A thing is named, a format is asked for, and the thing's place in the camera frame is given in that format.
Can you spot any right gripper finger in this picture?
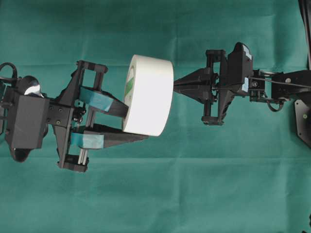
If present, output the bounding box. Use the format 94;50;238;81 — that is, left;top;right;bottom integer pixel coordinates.
173;85;215;104
174;67;214;85

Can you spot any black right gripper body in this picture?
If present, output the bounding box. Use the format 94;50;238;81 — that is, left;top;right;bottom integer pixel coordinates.
202;50;235;126

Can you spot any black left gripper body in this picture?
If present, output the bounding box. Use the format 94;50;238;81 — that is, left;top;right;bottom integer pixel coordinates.
48;60;107;172

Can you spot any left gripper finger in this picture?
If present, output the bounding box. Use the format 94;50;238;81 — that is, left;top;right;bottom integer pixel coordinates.
70;124;148;150
79;86;128;117

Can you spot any white duct tape roll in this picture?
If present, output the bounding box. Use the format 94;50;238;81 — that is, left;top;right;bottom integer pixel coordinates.
122;54;174;136

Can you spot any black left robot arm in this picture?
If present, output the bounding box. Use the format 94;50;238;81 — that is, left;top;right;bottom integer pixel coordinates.
0;60;146;172

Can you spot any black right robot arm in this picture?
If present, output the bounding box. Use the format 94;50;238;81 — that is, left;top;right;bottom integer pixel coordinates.
173;50;311;125

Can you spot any green table cloth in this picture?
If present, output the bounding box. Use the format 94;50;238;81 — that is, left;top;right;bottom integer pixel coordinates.
0;0;311;233

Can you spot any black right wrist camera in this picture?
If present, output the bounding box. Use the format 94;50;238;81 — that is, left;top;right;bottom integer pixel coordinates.
218;42;253;95

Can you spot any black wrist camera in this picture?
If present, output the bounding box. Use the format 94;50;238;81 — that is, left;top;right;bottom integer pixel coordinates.
218;42;253;95
5;76;50;163

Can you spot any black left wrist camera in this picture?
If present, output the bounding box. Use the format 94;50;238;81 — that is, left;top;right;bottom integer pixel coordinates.
5;76;50;163

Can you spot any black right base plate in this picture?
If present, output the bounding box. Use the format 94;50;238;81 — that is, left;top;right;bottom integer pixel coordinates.
294;100;311;148

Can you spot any black cable top right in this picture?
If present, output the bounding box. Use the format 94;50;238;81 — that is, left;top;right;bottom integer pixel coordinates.
297;0;311;71

